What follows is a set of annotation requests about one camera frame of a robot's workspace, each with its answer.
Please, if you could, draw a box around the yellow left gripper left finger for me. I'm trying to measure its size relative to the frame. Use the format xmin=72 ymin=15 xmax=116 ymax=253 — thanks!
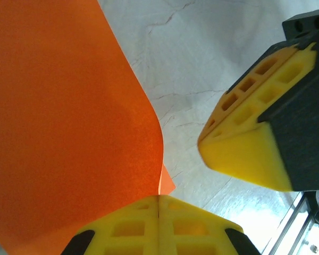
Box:
xmin=60 ymin=195 xmax=160 ymax=255

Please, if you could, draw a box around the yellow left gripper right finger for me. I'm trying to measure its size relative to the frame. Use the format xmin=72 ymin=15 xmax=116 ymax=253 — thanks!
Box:
xmin=158 ymin=195 xmax=261 ymax=255

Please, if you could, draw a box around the orange paper sheet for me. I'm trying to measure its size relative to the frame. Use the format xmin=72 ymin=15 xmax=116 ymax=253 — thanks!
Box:
xmin=0 ymin=0 xmax=176 ymax=255

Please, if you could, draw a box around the long aluminium frame rail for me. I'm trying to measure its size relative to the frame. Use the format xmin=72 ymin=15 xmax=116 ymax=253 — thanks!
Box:
xmin=265 ymin=191 xmax=319 ymax=255

